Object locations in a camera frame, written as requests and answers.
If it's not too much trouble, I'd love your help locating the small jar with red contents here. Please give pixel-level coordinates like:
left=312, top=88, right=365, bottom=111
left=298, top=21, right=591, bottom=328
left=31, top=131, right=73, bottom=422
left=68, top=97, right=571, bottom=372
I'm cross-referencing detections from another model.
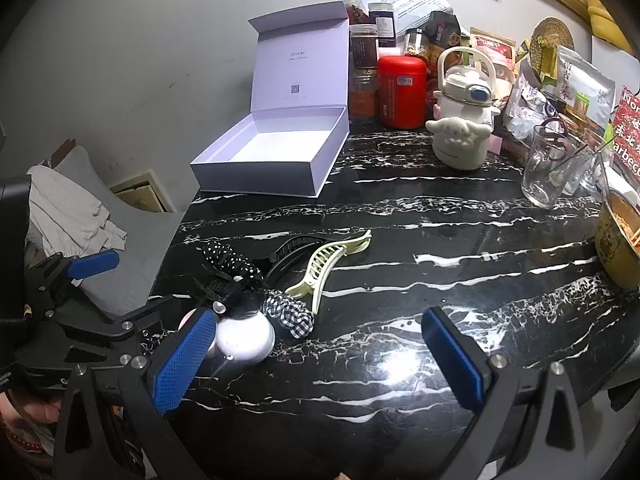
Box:
left=340, top=0, right=366, bottom=26

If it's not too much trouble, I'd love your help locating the dark jar with purple lid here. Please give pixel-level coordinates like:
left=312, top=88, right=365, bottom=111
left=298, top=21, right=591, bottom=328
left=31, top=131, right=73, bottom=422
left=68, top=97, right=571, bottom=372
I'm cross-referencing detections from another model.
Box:
left=368, top=2, right=396, bottom=48

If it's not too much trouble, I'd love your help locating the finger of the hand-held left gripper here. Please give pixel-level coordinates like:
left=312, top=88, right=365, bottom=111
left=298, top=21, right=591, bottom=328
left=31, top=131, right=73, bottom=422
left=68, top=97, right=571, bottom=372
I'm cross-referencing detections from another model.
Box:
left=25, top=251, right=121, bottom=311
left=30, top=296, right=173, bottom=356

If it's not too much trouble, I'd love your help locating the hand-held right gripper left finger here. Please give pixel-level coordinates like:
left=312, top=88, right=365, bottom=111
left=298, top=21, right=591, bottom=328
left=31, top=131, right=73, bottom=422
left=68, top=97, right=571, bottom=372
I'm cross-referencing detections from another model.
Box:
left=50, top=309, right=219, bottom=480

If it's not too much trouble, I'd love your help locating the yellow plush object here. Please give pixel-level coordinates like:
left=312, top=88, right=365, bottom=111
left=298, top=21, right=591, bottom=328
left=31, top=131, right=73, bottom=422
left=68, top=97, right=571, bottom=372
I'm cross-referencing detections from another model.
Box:
left=585, top=0, right=640, bottom=51

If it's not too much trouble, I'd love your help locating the red snack bag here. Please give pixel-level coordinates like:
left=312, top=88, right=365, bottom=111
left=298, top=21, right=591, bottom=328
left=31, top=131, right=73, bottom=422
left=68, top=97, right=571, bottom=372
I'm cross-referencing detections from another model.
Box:
left=470, top=27, right=516, bottom=81

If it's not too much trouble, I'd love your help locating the black hair claw clip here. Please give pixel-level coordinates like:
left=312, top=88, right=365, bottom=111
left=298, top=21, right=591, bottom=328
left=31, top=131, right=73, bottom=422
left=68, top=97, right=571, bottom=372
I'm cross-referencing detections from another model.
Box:
left=255, top=232, right=366, bottom=291

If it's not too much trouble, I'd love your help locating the cream hair claw clip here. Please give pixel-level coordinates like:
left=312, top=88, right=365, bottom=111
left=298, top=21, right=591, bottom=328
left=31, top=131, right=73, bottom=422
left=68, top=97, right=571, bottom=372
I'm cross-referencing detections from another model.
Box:
left=284, top=229, right=373, bottom=315

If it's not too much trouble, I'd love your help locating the small glass jar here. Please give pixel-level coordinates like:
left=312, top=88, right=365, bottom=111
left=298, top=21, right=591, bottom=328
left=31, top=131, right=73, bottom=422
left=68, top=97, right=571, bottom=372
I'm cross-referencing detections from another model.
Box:
left=404, top=27, right=428, bottom=58

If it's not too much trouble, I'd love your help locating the woven straw hat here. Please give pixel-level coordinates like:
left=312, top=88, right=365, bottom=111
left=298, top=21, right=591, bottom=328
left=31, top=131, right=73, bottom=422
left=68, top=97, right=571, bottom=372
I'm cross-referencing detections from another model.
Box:
left=530, top=17, right=575, bottom=63

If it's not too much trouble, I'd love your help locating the person's left hand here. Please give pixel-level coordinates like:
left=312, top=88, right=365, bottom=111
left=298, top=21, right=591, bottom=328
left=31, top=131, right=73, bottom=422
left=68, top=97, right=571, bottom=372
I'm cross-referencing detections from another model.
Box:
left=27, top=397, right=63, bottom=428

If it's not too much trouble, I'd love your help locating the cardboard box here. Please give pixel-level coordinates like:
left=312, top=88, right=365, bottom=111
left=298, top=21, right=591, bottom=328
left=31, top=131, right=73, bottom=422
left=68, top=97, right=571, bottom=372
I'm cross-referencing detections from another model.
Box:
left=107, top=170, right=176, bottom=213

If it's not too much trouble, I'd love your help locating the clear glass cup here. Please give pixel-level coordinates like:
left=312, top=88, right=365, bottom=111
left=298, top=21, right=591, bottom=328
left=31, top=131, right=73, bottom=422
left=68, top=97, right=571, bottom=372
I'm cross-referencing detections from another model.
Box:
left=521, top=125, right=593, bottom=209
left=562, top=127, right=611, bottom=196

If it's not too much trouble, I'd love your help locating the dark snack bag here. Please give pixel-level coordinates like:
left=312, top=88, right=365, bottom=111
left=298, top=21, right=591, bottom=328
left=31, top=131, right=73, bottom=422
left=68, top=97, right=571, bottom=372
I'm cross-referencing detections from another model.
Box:
left=425, top=10, right=463, bottom=48

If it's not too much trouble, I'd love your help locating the black lace hair bow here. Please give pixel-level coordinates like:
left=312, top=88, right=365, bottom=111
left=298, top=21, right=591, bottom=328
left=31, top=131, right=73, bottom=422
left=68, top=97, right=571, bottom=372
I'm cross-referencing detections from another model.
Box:
left=192, top=275, right=236, bottom=311

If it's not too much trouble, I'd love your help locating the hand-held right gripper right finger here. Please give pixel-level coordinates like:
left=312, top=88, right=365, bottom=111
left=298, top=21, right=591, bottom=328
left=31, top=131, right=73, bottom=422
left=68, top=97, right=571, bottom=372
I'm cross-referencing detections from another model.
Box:
left=421, top=306, right=608, bottom=480

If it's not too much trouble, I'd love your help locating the yellow instant noodle bowl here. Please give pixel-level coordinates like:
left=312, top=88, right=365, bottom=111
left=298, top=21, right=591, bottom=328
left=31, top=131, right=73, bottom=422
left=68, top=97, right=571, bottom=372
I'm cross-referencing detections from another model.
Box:
left=595, top=160, right=640, bottom=288

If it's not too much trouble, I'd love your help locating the cream cartoon kettle bottle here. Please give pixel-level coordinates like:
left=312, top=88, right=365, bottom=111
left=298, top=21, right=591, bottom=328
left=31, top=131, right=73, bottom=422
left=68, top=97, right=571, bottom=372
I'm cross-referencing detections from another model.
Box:
left=425, top=46, right=501, bottom=167

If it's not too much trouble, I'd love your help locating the black polka dot scrunchie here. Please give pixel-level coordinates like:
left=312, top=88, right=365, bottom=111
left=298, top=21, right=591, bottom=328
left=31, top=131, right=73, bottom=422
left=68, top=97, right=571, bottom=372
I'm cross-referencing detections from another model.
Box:
left=200, top=240, right=263, bottom=283

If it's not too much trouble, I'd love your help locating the white cloth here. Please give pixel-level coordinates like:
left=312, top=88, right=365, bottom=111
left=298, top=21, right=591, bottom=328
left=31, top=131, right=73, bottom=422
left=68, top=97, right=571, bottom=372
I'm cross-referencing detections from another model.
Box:
left=27, top=165, right=128, bottom=261

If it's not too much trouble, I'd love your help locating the red printed bag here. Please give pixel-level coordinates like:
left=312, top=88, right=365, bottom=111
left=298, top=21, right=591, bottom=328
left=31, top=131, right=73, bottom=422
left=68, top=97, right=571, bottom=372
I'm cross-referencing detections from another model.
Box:
left=610, top=85, right=640, bottom=181

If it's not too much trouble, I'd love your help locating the clear candy bag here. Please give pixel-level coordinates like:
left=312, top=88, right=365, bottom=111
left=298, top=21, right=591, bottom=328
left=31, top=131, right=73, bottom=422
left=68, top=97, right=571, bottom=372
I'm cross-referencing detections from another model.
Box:
left=502, top=60, right=561, bottom=141

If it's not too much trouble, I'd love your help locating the white round jar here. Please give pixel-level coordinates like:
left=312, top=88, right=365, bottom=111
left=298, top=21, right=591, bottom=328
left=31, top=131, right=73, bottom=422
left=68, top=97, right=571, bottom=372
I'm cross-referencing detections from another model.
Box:
left=215, top=312, right=276, bottom=365

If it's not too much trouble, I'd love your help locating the white tea packet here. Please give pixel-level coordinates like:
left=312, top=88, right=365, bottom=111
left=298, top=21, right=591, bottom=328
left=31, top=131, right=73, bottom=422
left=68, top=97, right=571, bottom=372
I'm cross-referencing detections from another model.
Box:
left=552, top=45, right=616, bottom=126

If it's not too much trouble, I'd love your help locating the black white checkered scrunchie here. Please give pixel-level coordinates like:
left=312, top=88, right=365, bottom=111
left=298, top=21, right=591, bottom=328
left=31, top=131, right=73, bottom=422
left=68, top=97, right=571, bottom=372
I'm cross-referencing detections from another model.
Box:
left=260, top=287, right=317, bottom=341

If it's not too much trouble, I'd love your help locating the red canister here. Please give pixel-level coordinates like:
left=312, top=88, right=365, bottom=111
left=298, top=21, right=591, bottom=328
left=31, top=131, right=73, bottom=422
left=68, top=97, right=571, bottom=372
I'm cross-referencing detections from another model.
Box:
left=377, top=55, right=427, bottom=129

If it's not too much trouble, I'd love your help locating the white gift box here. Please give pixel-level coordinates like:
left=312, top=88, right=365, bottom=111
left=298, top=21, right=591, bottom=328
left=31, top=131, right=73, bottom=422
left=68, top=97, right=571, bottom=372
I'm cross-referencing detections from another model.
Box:
left=190, top=1, right=351, bottom=198

